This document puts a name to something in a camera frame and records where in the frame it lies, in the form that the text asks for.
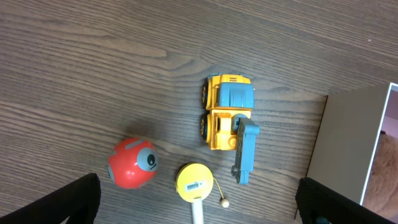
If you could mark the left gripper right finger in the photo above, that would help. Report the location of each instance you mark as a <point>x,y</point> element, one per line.
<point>318,204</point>

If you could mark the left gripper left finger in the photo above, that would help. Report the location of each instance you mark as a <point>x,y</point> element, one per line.
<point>77,202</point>

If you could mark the red toy ball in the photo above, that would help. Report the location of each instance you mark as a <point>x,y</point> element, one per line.
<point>133,163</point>

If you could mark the brown plush toy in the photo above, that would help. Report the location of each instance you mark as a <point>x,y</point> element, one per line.
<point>381,192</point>

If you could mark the yellow toy truck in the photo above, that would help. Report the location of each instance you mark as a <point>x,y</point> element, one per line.
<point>227,126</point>

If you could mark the white cardboard box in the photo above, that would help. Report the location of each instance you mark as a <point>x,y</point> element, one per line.
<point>348,136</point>

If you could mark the yellow toy pellet drum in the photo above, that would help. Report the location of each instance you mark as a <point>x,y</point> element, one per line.
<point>194,183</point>

